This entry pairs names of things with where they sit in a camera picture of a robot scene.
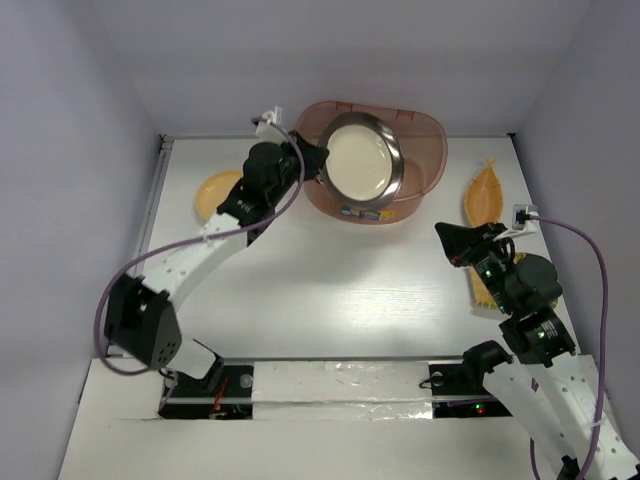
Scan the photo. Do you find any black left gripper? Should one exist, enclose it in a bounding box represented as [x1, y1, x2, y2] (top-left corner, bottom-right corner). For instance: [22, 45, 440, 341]
[267, 131, 327, 206]

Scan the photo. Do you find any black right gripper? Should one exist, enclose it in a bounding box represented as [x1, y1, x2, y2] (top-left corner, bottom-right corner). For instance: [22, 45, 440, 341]
[434, 220, 515, 313]

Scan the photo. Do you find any dark rimmed beige plate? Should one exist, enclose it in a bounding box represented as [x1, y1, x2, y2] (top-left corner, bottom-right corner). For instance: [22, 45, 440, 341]
[319, 112, 405, 210]

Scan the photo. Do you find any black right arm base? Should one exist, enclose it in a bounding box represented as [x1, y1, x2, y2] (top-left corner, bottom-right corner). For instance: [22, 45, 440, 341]
[418, 341, 511, 419]

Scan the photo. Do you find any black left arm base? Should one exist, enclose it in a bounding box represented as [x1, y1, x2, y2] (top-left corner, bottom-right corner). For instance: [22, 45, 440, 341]
[158, 361, 254, 420]

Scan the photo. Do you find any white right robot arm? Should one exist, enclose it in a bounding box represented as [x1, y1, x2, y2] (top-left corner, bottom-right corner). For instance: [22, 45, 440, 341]
[435, 222, 639, 479]

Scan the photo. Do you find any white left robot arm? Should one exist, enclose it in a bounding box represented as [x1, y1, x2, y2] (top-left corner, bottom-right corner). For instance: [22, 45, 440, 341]
[103, 132, 329, 395]

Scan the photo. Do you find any translucent brown plastic bin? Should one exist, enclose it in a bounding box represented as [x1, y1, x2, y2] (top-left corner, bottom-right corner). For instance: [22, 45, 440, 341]
[295, 101, 448, 226]

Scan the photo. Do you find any leaf shaped yellow dish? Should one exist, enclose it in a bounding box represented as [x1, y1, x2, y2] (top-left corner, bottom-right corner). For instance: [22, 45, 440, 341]
[463, 157, 504, 227]

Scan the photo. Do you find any rectangular woven bamboo tray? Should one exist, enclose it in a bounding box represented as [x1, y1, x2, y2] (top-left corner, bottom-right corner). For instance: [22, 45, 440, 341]
[469, 252, 559, 310]

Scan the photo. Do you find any round yellow plastic plate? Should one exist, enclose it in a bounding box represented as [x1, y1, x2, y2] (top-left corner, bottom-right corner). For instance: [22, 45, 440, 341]
[194, 170, 242, 223]

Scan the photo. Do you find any white foam board front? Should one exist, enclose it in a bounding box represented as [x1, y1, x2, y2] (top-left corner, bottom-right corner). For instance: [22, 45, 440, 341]
[60, 361, 550, 479]

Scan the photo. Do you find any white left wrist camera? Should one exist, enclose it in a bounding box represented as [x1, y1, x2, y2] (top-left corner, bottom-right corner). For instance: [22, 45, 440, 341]
[251, 105, 286, 145]

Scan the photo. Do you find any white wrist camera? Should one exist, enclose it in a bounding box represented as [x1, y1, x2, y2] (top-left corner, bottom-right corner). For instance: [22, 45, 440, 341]
[495, 204, 540, 241]
[251, 105, 286, 145]

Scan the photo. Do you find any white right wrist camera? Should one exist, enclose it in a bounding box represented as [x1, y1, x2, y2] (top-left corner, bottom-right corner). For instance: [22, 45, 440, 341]
[495, 204, 540, 241]

